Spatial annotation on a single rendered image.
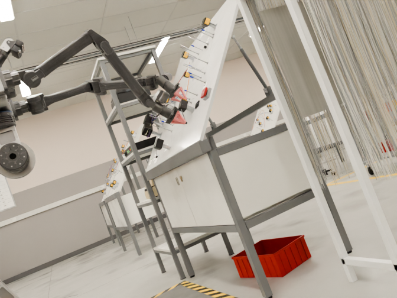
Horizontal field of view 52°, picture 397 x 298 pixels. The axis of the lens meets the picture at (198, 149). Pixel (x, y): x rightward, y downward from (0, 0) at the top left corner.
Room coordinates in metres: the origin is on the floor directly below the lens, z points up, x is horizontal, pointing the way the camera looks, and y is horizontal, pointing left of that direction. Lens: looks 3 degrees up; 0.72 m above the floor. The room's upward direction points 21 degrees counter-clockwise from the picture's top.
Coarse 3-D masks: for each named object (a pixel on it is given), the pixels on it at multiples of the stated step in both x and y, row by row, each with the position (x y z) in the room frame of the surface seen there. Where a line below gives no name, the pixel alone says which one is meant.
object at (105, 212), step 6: (114, 162) 7.80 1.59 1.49; (108, 168) 8.20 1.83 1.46; (114, 168) 8.28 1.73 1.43; (108, 174) 8.49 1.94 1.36; (114, 174) 7.79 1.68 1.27; (108, 186) 7.59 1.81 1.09; (102, 192) 8.13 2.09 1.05; (108, 192) 7.55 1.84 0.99; (102, 204) 7.72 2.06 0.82; (102, 210) 8.38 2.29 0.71; (108, 210) 7.40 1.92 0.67; (108, 216) 7.70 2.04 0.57; (108, 222) 8.09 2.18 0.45; (108, 228) 8.46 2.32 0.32; (114, 228) 7.40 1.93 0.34; (138, 228) 8.66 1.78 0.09; (114, 240) 8.47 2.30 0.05; (120, 246) 7.40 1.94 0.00
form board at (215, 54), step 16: (224, 16) 2.44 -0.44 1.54; (224, 32) 2.31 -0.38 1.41; (192, 48) 3.06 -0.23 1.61; (208, 48) 2.56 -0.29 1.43; (224, 48) 2.20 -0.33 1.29; (192, 64) 2.86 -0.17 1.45; (208, 64) 2.42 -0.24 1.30; (176, 80) 3.23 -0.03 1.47; (192, 80) 2.69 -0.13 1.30; (208, 80) 2.30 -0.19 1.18; (176, 96) 3.01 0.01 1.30; (192, 96) 2.53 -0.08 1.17; (208, 112) 2.11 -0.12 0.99; (160, 128) 3.18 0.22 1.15; (176, 128) 2.65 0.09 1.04; (192, 128) 2.27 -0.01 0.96; (176, 144) 2.50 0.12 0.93; (192, 144) 2.17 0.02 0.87; (160, 160) 2.78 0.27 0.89
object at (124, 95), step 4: (116, 92) 3.29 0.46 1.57; (120, 92) 3.30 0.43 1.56; (124, 92) 3.31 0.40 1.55; (128, 92) 3.32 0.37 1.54; (132, 92) 3.33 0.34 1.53; (148, 92) 3.39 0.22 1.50; (120, 96) 3.28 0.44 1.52; (124, 96) 3.30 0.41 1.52; (128, 96) 3.31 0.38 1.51; (132, 96) 3.33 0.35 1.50; (112, 100) 3.37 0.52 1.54; (120, 100) 3.28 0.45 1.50; (124, 100) 3.29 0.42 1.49; (128, 100) 3.31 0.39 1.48; (112, 104) 3.42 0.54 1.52; (112, 108) 3.46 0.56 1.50
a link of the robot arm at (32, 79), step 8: (88, 32) 1.96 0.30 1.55; (80, 40) 1.96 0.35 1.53; (88, 40) 1.97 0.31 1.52; (96, 40) 1.99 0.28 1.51; (104, 40) 2.00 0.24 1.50; (64, 48) 1.95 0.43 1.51; (72, 48) 1.96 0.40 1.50; (80, 48) 1.98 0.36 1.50; (56, 56) 1.93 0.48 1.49; (64, 56) 1.95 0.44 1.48; (72, 56) 1.97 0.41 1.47; (40, 64) 1.94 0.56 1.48; (48, 64) 1.93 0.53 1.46; (56, 64) 1.95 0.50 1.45; (32, 72) 1.89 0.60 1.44; (40, 72) 1.90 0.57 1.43; (48, 72) 1.94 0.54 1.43; (24, 80) 1.88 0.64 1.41; (32, 80) 1.90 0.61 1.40; (40, 80) 1.91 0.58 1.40
